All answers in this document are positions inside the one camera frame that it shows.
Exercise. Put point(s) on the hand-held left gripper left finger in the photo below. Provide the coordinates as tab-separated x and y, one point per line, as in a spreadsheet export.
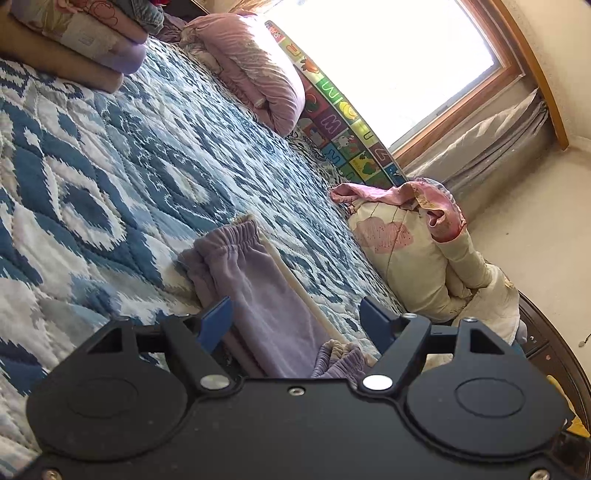
217	323

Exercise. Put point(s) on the dark wooden bed frame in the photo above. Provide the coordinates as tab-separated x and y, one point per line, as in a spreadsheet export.
554	364

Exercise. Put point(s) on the wooden window frame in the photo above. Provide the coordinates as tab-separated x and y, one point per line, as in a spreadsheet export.
531	69

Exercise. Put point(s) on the cream and pink jacket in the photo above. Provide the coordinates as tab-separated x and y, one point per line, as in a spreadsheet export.
415	258

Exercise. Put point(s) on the purple pants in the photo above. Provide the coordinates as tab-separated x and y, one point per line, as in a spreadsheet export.
272	304

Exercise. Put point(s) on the colourful alphabet play mat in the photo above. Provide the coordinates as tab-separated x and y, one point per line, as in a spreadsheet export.
339	115

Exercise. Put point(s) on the stack of folded blankets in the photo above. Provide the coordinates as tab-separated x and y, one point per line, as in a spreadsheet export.
78	37

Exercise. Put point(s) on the grey curtain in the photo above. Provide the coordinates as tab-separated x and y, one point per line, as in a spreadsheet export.
489	143

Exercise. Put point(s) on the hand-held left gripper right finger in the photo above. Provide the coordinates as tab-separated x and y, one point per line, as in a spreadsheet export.
375	318

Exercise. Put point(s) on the blue white patterned quilt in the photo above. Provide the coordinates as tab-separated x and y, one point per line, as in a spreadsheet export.
138	175

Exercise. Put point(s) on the pink folded comforter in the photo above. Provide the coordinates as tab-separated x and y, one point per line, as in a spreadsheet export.
249	64

